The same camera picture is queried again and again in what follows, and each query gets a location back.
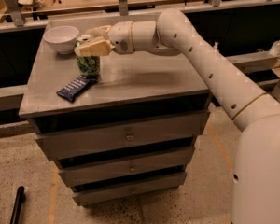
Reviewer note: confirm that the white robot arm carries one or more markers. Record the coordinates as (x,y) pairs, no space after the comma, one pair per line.
(256,173)

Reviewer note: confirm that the grey drawer cabinet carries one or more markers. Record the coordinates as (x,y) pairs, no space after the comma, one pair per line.
(135,86)

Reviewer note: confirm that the grey drawer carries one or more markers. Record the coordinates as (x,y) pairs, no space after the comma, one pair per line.
(132,165)
(138,132)
(130,188)

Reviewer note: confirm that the green soda can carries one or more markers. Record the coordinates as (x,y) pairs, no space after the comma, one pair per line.
(88,66)

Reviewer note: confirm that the dark blue rxbar wrapper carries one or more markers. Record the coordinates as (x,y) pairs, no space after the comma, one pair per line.
(72,90)

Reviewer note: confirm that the black cylindrical post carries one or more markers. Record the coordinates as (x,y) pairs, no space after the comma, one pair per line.
(16,212)

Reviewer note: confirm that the bottom grey drawer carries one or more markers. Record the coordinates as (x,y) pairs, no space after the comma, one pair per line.
(130,188)

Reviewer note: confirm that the clear sanitizer pump bottle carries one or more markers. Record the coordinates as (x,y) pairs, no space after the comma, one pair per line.
(275,49)

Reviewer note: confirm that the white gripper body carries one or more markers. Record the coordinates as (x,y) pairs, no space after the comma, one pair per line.
(120,36)

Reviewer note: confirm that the white ceramic bowl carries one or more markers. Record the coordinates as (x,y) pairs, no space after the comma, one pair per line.
(62,39)

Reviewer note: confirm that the middle grey drawer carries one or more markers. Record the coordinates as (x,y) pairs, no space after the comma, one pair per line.
(132,165)

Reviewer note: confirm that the top grey drawer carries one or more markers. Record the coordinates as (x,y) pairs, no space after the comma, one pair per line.
(138,132)

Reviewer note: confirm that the metal railing frame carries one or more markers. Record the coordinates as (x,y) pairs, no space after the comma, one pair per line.
(12,6)

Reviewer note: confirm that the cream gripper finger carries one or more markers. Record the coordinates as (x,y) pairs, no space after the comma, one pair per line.
(101,31)
(96,47)

